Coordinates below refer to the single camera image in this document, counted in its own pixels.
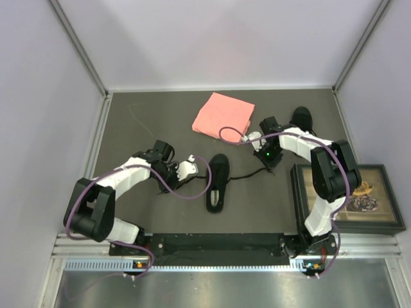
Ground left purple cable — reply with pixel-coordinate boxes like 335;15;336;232
64;155;213;280

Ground aluminium frame rail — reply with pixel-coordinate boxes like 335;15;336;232
52;234;401;259

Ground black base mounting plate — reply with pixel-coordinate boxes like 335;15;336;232
109;232;340;266

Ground purple cable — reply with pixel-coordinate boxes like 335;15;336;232
218;126;351;278
64;155;213;280

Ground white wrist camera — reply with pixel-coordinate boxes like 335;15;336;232
177;155;198;182
241;132;261;142

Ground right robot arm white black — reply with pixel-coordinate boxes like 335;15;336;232
246;117;362;257

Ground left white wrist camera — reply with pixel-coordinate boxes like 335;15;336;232
177;155;198;182

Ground grey slotted cable duct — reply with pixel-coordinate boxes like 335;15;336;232
65;259;320;272

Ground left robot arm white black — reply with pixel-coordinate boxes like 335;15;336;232
64;140;198;255

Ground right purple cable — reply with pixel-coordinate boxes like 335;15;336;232
218;126;351;278

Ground black sneaker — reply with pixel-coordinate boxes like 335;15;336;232
205;153;230;214
289;106;317;137

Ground dark framed compartment box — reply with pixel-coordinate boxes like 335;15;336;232
290;164;406;235

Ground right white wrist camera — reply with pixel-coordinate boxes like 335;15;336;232
241;132;261;142

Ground pink folded cloth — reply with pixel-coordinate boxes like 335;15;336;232
192;92;255;142

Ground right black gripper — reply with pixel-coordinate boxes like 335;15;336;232
253;142;283;173

